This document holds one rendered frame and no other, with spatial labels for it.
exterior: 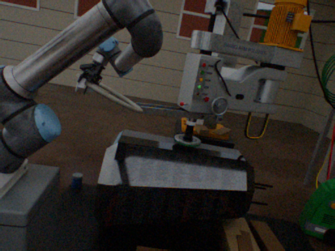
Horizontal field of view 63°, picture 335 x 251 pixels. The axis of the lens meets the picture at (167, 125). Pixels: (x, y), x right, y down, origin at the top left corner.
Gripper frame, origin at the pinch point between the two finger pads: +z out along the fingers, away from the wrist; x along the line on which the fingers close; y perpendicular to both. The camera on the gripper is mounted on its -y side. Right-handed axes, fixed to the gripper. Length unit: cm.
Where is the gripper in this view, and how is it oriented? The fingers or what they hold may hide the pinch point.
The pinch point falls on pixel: (80, 91)
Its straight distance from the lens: 171.5
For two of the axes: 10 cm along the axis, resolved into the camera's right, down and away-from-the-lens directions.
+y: 7.2, 4.8, -5.1
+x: 4.7, 2.0, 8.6
